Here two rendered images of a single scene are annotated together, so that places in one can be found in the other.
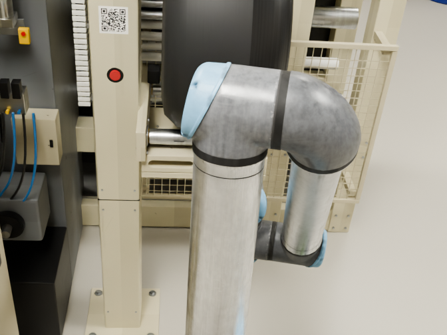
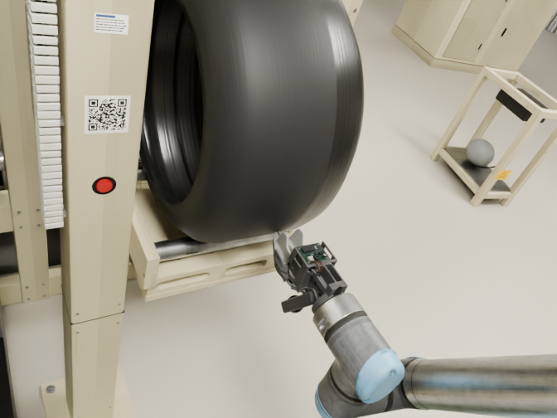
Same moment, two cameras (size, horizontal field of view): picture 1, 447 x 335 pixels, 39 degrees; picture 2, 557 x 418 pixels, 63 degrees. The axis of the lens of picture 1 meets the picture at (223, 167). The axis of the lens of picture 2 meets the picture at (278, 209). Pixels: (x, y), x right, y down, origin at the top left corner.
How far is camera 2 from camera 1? 94 cm
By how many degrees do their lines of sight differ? 28
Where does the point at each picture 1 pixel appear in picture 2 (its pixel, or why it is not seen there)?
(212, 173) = not seen: outside the picture
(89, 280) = (33, 375)
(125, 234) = (104, 347)
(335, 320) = (288, 344)
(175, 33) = (238, 146)
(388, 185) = not seen: hidden behind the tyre
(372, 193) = not seen: hidden behind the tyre
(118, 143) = (102, 262)
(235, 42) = (314, 151)
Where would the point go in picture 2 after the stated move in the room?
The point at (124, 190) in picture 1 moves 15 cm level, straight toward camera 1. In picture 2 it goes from (106, 307) to (128, 356)
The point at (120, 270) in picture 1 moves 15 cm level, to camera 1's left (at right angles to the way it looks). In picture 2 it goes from (95, 379) to (38, 391)
